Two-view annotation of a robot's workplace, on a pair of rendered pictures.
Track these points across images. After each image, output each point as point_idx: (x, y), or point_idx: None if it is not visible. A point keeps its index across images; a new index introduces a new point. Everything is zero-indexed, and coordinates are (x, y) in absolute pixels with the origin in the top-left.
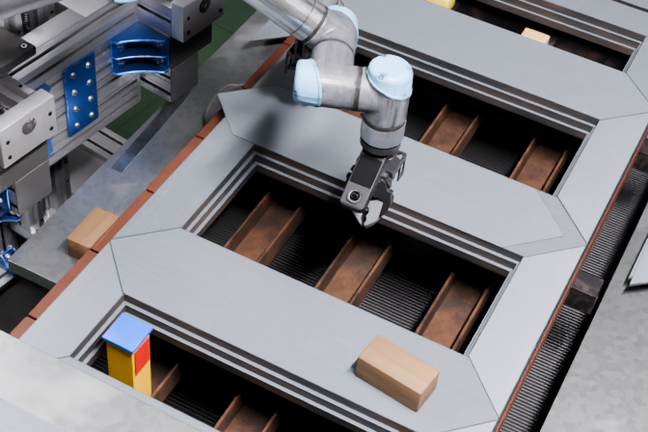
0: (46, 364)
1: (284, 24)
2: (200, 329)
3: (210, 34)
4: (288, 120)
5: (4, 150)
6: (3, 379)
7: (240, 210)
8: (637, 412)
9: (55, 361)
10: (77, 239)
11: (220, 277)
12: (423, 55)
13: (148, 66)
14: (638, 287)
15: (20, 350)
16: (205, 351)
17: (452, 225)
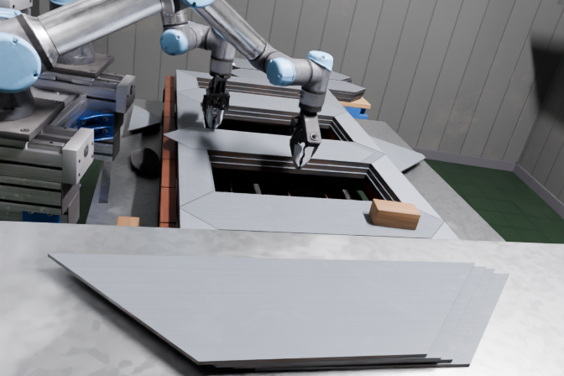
0: (289, 237)
1: (249, 46)
2: (280, 232)
3: (123, 117)
4: (211, 138)
5: (77, 168)
6: (274, 255)
7: None
8: (451, 216)
9: (291, 234)
10: None
11: (260, 206)
12: (241, 107)
13: (98, 137)
14: None
15: (263, 236)
16: None
17: (331, 159)
